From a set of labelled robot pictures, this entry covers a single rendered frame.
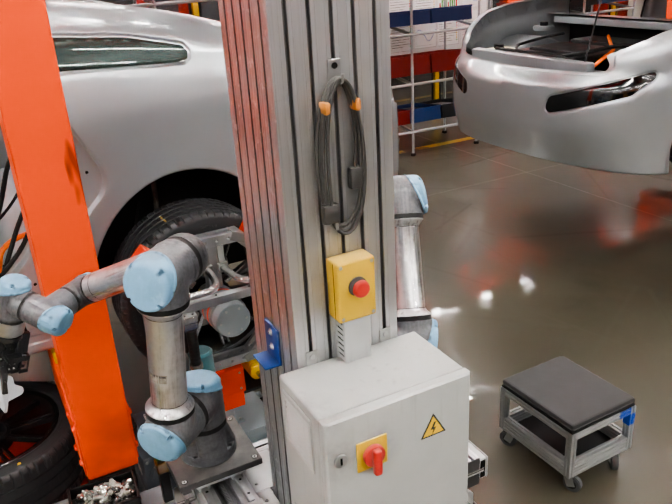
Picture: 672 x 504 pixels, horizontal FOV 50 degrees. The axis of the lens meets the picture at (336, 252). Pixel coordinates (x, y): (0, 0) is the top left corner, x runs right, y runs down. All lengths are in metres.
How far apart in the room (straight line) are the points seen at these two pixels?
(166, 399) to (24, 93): 0.86
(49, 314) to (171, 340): 0.34
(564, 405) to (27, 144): 2.13
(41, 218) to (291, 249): 0.90
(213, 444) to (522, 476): 1.59
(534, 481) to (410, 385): 1.76
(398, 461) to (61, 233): 1.14
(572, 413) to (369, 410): 1.66
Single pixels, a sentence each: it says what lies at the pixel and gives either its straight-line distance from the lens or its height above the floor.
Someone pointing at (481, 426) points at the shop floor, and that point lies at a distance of 3.41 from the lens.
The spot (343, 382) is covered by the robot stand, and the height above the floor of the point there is 1.23.
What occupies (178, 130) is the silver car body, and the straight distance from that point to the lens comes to 2.68.
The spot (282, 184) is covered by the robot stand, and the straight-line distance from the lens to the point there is 1.35.
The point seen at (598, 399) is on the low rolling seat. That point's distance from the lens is 3.06.
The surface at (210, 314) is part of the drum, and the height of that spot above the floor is 0.87.
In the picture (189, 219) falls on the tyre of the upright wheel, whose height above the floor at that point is 1.17.
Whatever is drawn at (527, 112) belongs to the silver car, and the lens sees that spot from 4.50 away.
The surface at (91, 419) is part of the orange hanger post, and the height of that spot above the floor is 0.74.
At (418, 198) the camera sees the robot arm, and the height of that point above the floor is 1.37.
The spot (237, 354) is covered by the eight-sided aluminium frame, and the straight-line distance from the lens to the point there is 2.80.
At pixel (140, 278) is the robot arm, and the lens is 1.56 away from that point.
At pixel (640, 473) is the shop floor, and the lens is 3.29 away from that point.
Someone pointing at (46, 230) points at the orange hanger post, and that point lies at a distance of 2.11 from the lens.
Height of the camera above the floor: 2.04
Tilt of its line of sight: 23 degrees down
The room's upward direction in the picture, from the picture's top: 3 degrees counter-clockwise
